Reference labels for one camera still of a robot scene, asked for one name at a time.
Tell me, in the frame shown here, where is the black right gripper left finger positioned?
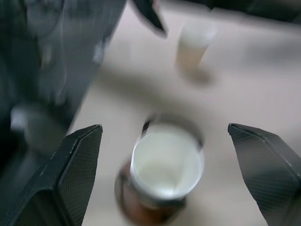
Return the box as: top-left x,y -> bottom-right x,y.
0,124 -> 103,226

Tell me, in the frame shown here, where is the white cup with brown base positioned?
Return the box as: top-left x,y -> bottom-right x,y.
114,114 -> 206,226

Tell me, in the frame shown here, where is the translucent plastic cup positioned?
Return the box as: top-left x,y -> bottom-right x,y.
174,20 -> 218,71

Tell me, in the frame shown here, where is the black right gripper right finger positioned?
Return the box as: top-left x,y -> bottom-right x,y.
227,122 -> 301,226

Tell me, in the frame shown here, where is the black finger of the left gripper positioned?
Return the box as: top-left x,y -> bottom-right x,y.
132,0 -> 168,36

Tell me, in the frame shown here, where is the white paper cup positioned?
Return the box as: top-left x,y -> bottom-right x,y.
130,122 -> 206,208

